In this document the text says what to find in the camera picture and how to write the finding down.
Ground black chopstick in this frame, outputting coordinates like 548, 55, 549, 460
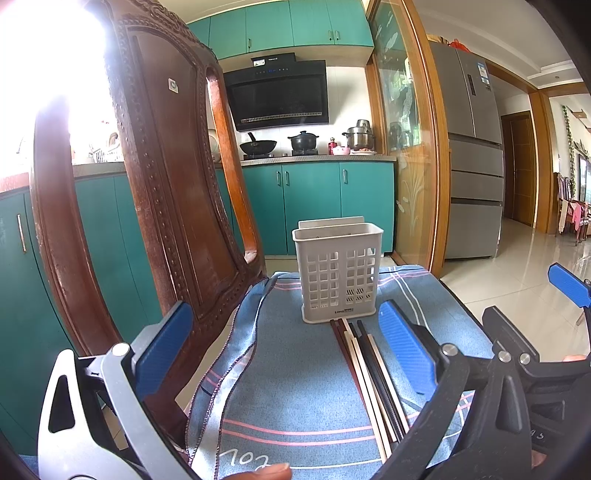
348, 321, 404, 445
355, 319, 408, 439

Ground cream white chopstick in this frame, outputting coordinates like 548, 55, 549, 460
339, 319, 392, 464

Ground teal lower kitchen cabinets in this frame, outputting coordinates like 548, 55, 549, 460
1, 158, 394, 455

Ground teal kitchen cabinets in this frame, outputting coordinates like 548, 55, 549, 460
1, 158, 394, 455
188, 1, 374, 59

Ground teal upper kitchen cabinets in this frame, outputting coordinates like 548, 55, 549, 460
188, 1, 374, 59

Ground person's right hand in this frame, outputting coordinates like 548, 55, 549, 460
529, 352, 588, 469

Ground person's left hand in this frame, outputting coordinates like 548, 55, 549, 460
223, 463, 293, 480

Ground clothes drying rack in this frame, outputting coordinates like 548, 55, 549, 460
554, 173, 590, 245

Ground brown wooden door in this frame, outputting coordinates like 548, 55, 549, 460
501, 111, 537, 227

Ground carved dark wooden chair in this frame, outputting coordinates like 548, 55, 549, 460
30, 1, 266, 444

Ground white plastic utensil basket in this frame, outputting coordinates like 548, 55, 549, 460
293, 216, 383, 324

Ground silver multi-door refrigerator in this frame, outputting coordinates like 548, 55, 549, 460
430, 42, 505, 260

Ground stainless steel stockpot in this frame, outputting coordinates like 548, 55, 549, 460
342, 119, 375, 151

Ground red small container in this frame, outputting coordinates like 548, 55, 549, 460
329, 137, 339, 155

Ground black wok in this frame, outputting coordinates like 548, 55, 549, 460
239, 132, 276, 156

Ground black cooking pot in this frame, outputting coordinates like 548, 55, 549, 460
288, 131, 318, 152

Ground black range hood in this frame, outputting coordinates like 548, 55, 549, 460
224, 53, 329, 132

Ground glass sliding door wooden frame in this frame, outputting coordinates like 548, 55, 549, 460
366, 1, 451, 276

